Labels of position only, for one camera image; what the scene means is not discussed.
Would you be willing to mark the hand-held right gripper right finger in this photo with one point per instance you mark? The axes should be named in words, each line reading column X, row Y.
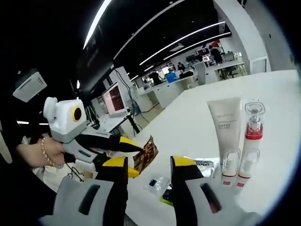
column 183, row 188

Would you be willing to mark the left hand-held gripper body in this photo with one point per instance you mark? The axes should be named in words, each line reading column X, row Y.
column 63, row 122

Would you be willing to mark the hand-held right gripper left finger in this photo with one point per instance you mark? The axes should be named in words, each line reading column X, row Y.
column 115, row 188

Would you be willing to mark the small silver skincare sachet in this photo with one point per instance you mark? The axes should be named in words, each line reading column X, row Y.
column 160, row 184

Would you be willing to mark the dark green skincare sachet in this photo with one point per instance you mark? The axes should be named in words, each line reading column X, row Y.
column 207, row 168

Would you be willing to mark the gold foil skincare sachet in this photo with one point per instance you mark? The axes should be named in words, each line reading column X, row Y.
column 147, row 153

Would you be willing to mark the small skincare bottle red label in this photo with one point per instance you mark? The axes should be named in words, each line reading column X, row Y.
column 229, row 175
column 245, row 174

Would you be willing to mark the white skincare tube grey print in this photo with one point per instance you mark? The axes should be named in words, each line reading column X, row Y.
column 225, row 127

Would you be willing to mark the white skincare bottle red collar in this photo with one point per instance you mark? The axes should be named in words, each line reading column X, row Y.
column 252, row 146

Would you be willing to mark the person's left hand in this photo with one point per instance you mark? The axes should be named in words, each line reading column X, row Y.
column 55, row 153

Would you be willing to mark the open silver laptop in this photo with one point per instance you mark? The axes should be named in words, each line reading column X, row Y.
column 115, row 99

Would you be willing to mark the white ceiling air unit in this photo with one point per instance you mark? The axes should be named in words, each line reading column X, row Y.
column 29, row 87

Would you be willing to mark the person's black shirt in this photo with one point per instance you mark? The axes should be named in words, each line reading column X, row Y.
column 23, row 188

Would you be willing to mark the white office desk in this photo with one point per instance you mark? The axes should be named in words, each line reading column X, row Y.
column 164, row 94

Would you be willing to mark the blue box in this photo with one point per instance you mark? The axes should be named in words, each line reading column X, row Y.
column 171, row 77

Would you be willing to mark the long ceiling light strip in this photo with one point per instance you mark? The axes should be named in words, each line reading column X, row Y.
column 95, row 22

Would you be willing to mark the light grey office chair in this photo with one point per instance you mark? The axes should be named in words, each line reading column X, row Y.
column 201, row 74

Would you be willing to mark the white office chair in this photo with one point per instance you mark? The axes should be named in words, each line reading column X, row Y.
column 258, row 66

